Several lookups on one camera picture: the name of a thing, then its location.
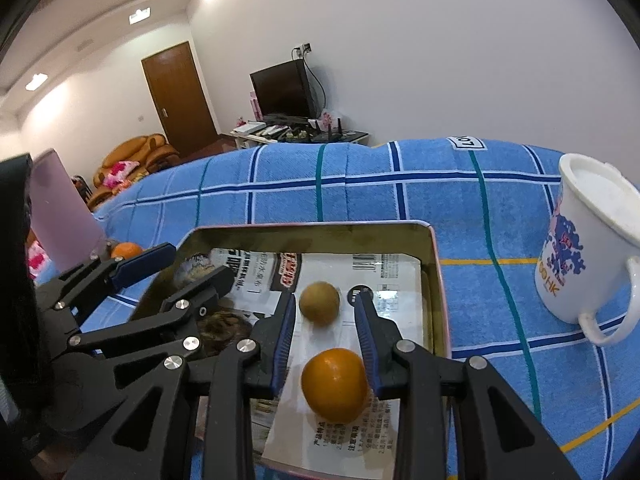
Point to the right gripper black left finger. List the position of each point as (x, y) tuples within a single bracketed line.
[(148, 426)]

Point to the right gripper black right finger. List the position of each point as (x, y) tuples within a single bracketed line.
[(447, 404)]

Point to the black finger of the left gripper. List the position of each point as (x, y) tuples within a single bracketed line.
[(86, 285), (178, 312)]

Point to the large orange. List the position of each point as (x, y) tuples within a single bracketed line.
[(126, 250)]

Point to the dried brown fruit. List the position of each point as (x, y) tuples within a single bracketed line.
[(221, 330)]

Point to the cut purple yam piece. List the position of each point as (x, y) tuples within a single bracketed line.
[(192, 269)]

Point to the small green-brown kiwi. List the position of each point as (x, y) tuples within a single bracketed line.
[(320, 303)]

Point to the pink cylindrical container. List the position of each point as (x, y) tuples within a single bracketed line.
[(62, 222)]

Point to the pink floral cushion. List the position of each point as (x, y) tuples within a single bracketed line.
[(119, 173)]

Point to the pink metal tin box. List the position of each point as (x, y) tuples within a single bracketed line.
[(414, 239)]

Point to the orange leather sofa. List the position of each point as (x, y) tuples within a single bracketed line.
[(153, 153)]

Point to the printed paper liner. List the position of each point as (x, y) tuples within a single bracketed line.
[(326, 422)]

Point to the white tv stand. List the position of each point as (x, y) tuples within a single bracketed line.
[(252, 134)]

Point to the brown wooden door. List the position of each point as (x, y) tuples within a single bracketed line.
[(179, 99)]

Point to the white mug blue print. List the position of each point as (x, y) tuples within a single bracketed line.
[(592, 248)]

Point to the black television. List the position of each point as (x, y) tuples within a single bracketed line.
[(284, 89)]

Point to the blue plaid tablecloth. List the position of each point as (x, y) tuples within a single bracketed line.
[(490, 212)]

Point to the white love sole label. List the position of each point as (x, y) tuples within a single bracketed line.
[(466, 143)]

